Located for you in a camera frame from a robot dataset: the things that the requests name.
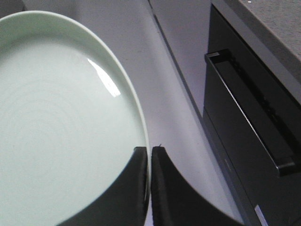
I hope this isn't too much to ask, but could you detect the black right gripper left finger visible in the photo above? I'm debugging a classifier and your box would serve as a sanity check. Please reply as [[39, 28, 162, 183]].
[[59, 147, 148, 226]]

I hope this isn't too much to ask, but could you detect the dark cabinet with bar handle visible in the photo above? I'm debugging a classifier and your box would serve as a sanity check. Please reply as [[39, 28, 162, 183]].
[[203, 0, 301, 226]]

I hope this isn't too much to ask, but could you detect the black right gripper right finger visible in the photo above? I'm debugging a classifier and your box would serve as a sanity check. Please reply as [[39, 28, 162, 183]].
[[151, 146, 241, 226]]

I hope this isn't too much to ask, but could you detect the light green round plate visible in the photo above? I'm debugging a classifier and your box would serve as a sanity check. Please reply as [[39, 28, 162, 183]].
[[0, 11, 149, 226]]

